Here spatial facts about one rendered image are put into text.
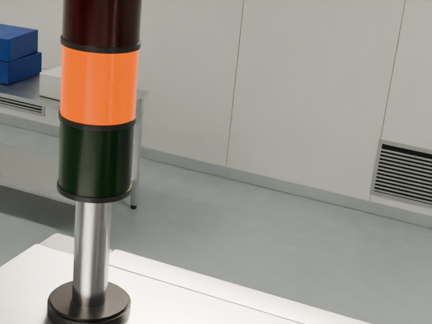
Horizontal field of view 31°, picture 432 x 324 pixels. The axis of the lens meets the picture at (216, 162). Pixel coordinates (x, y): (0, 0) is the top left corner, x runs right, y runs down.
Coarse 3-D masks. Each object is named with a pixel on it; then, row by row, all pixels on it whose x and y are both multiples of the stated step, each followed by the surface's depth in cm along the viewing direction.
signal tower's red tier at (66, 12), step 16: (64, 0) 48; (80, 0) 47; (96, 0) 47; (112, 0) 47; (128, 0) 47; (64, 16) 48; (80, 16) 47; (96, 16) 47; (112, 16) 47; (128, 16) 48; (64, 32) 48; (80, 32) 47; (96, 32) 47; (112, 32) 47; (128, 32) 48
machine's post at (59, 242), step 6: (54, 234) 68; (60, 234) 68; (48, 240) 67; (54, 240) 67; (60, 240) 67; (66, 240) 67; (72, 240) 67; (48, 246) 66; (54, 246) 66; (60, 246) 66; (66, 246) 66; (72, 246) 66; (66, 252) 65; (72, 252) 65
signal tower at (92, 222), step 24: (72, 48) 48; (96, 48) 48; (120, 48) 48; (96, 216) 53; (96, 240) 54; (96, 264) 54; (72, 288) 58; (96, 288) 55; (120, 288) 58; (48, 312) 55; (72, 312) 54; (96, 312) 55; (120, 312) 55
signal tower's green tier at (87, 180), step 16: (64, 128) 50; (128, 128) 51; (64, 144) 51; (80, 144) 50; (96, 144) 50; (112, 144) 50; (128, 144) 51; (64, 160) 51; (80, 160) 50; (96, 160) 50; (112, 160) 51; (128, 160) 52; (64, 176) 51; (80, 176) 51; (96, 176) 51; (112, 176) 51; (128, 176) 52; (80, 192) 51; (96, 192) 51; (112, 192) 51
